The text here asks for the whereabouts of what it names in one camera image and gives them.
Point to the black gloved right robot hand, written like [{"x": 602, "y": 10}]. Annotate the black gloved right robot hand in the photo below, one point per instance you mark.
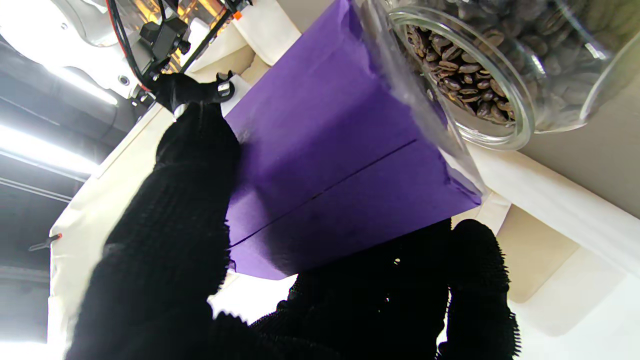
[{"x": 185, "y": 90}]

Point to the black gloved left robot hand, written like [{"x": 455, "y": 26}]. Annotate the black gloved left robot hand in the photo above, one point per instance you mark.
[{"x": 165, "y": 260}]

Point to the purple coffee jar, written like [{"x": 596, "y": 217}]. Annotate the purple coffee jar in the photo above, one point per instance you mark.
[{"x": 325, "y": 150}]

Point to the glass jar of coffee beans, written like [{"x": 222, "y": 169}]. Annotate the glass jar of coffee beans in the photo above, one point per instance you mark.
[{"x": 550, "y": 60}]

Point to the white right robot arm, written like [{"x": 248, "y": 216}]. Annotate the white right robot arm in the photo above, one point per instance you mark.
[{"x": 75, "y": 30}]

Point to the thin black stand pole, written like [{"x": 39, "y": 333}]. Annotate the thin black stand pole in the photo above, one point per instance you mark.
[{"x": 210, "y": 37}]

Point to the glass window with yellow structures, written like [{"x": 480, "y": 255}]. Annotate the glass window with yellow structures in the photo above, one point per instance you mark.
[{"x": 150, "y": 10}]

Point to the long ceiling light strip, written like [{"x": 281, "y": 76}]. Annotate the long ceiling light strip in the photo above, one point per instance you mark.
[
  {"x": 45, "y": 150},
  {"x": 85, "y": 85}
]

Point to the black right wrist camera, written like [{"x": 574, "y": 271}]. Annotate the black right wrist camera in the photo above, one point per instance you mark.
[{"x": 165, "y": 37}]

